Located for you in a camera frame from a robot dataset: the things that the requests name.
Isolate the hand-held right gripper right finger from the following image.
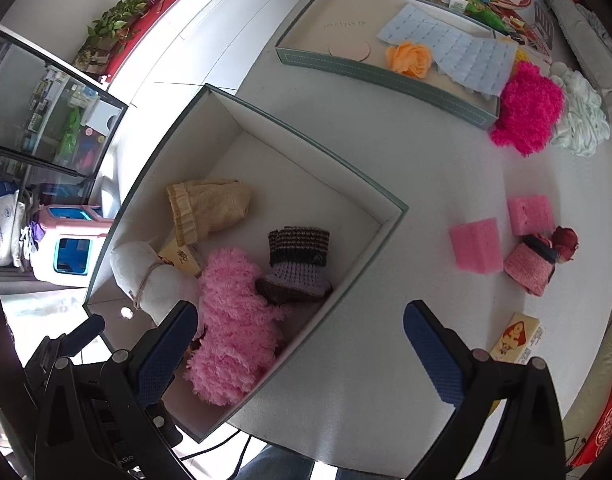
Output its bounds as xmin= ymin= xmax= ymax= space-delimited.
xmin=403 ymin=300 xmax=567 ymax=480

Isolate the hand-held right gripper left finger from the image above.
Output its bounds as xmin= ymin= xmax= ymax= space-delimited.
xmin=34 ymin=300 xmax=199 ymax=480

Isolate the red bag white print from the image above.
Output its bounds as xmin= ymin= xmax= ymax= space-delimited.
xmin=568 ymin=370 xmax=612 ymax=468

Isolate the white cloth bundle with string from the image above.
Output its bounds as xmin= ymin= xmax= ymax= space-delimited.
xmin=109 ymin=241 xmax=202 ymax=328

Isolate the glass display cabinet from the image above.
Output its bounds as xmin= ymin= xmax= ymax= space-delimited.
xmin=0 ymin=27 xmax=129 ymax=196

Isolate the pink sponge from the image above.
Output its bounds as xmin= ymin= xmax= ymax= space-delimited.
xmin=448 ymin=217 xmax=504 ymax=273
xmin=507 ymin=195 xmax=555 ymax=236

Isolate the green potted plant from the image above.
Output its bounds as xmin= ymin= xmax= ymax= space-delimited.
xmin=76 ymin=0 xmax=154 ymax=78

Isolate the red counter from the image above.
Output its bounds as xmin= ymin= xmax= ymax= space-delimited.
xmin=71 ymin=0 xmax=227 ymax=86

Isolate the cream tissue packet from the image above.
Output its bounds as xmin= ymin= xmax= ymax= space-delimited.
xmin=488 ymin=311 xmax=546 ymax=366

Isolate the purple brown knit sock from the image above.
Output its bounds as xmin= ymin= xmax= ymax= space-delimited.
xmin=255 ymin=226 xmax=333 ymax=306

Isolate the dark red fabric rose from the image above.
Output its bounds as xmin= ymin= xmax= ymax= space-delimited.
xmin=551 ymin=226 xmax=579 ymax=263

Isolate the black cable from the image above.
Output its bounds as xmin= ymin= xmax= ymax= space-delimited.
xmin=178 ymin=427 xmax=254 ymax=480

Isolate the white mint ruffled cloth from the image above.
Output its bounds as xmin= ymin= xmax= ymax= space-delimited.
xmin=550 ymin=62 xmax=611 ymax=157

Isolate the yellow cartoon tissue packet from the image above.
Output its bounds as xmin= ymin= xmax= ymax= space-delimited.
xmin=158 ymin=237 xmax=207 ymax=278

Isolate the deep green storage box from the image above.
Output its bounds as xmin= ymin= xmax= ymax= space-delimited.
xmin=82 ymin=83 xmax=409 ymax=443

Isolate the hot pink fluffy cloth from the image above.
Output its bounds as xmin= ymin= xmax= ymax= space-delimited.
xmin=489 ymin=60 xmax=567 ymax=157

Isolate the round wooden coaster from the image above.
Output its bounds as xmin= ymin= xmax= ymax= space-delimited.
xmin=328 ymin=40 xmax=371 ymax=61

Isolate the shallow green box lid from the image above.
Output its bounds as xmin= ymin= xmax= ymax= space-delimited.
xmin=275 ymin=0 xmax=502 ymax=132

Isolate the beige knit sock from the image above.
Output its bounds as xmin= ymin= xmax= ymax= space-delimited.
xmin=166 ymin=179 xmax=254 ymax=247

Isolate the orange fabric rose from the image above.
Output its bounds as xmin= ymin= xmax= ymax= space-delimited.
xmin=386 ymin=41 xmax=434 ymax=79

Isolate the blue dotted cloth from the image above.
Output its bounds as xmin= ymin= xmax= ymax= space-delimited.
xmin=377 ymin=4 xmax=519 ymax=97

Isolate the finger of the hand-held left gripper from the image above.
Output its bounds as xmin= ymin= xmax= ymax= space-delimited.
xmin=146 ymin=402 xmax=184 ymax=448
xmin=25 ymin=314 xmax=106 ymax=386

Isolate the white printed sack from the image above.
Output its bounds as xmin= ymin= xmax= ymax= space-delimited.
xmin=0 ymin=180 xmax=33 ymax=268

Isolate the pink knit sock dark cuff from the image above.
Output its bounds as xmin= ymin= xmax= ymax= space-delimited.
xmin=503 ymin=234 xmax=559 ymax=297

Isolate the light pink fluffy cloth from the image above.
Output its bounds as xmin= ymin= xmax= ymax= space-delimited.
xmin=183 ymin=246 xmax=289 ymax=407

